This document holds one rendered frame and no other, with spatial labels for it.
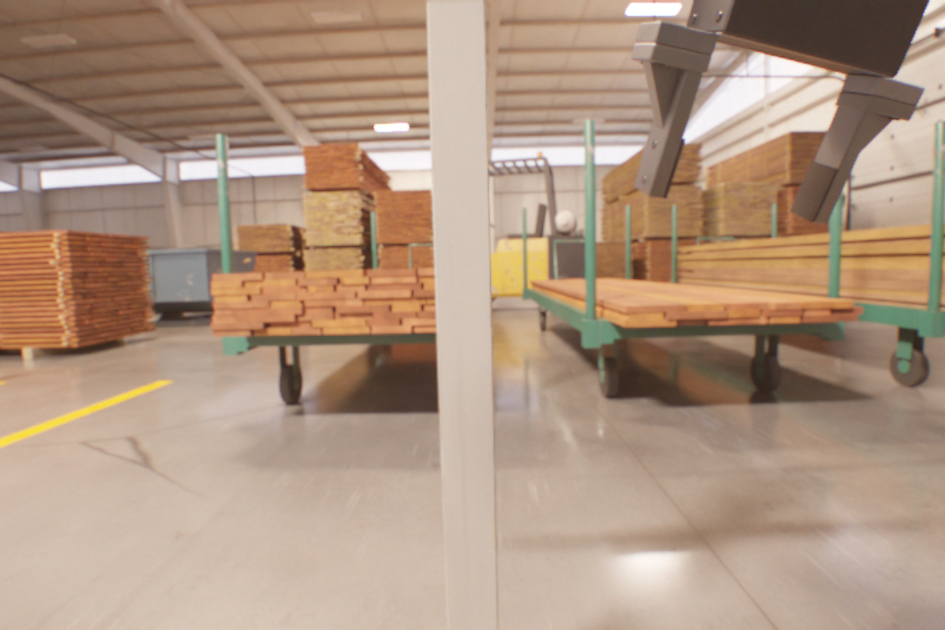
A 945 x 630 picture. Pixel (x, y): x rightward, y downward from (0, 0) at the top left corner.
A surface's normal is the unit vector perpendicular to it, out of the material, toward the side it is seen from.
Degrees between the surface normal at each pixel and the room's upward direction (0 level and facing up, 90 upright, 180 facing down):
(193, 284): 90
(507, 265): 90
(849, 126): 82
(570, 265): 92
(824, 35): 113
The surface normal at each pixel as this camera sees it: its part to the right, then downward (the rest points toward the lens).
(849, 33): 0.10, 0.48
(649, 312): -0.01, 0.10
